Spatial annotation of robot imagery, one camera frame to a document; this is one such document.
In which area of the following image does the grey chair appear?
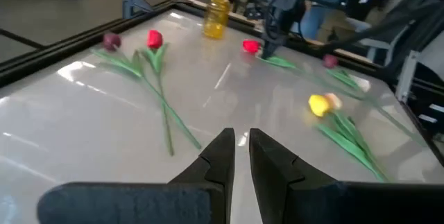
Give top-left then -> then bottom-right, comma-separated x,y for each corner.
346,19 -> 417,60

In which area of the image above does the dark red tulip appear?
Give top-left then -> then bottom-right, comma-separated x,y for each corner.
322,53 -> 426,145
90,32 -> 203,150

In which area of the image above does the yellow glass vase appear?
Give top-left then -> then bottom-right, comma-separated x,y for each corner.
203,0 -> 232,40

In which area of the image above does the black metal table frame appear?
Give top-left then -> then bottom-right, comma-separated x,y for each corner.
0,0 -> 444,168

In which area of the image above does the peach tulip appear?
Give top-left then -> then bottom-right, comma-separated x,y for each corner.
324,92 -> 382,180

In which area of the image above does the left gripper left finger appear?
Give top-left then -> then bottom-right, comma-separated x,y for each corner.
37,128 -> 236,224

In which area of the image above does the yellow tulip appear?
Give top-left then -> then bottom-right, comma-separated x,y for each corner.
307,94 -> 389,183

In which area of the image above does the person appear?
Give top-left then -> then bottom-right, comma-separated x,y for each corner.
300,0 -> 351,41

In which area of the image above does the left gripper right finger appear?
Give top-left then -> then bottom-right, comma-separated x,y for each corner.
249,128 -> 444,224

